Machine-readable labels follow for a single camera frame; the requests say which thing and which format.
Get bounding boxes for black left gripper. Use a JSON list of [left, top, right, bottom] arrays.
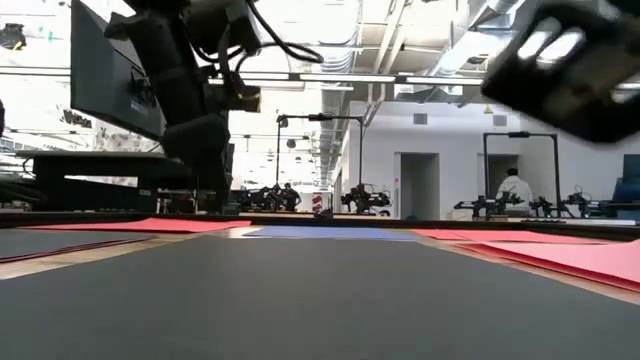
[[160, 113, 232, 214]]

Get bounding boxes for black paper sheet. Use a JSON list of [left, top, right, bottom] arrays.
[[0, 234, 640, 360], [0, 229, 159, 265]]

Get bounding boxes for red paper sheet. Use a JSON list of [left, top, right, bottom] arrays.
[[19, 217, 253, 235], [412, 228, 619, 246]]

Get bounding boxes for pink paper sheet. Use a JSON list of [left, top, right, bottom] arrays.
[[452, 239, 640, 294]]

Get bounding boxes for black background robot arms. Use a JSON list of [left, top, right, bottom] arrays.
[[239, 182, 284, 212], [341, 182, 394, 218]]

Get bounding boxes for person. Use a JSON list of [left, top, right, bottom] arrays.
[[494, 167, 535, 217], [281, 182, 303, 212]]

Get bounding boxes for standing desk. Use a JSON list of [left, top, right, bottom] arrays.
[[14, 148, 196, 214]]

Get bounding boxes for blue paper sheet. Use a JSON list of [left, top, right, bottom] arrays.
[[242, 225, 421, 242]]

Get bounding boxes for black computer monitor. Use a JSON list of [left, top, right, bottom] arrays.
[[69, 0, 169, 144]]

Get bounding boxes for long ceiling light panel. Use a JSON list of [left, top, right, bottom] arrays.
[[404, 75, 485, 86], [299, 73, 397, 84]]

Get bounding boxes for grey door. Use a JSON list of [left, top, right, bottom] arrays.
[[399, 152, 441, 221]]

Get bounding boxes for black hanging ceiling device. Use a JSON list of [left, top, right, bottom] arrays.
[[0, 22, 27, 51]]

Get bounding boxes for light background work table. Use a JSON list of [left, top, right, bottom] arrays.
[[452, 214, 639, 226]]

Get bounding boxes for blue chair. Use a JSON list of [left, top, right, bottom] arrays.
[[599, 152, 640, 221]]

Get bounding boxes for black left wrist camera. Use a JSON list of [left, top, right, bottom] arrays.
[[225, 79, 263, 114]]

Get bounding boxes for black background gantry frame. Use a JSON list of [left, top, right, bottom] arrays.
[[276, 112, 365, 187], [482, 130, 560, 219]]

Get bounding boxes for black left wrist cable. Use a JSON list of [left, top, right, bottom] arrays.
[[214, 0, 326, 119]]

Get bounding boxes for silver ventilation duct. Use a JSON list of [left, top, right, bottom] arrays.
[[307, 0, 364, 116]]

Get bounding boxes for black table frame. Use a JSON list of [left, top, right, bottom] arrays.
[[0, 208, 640, 242]]

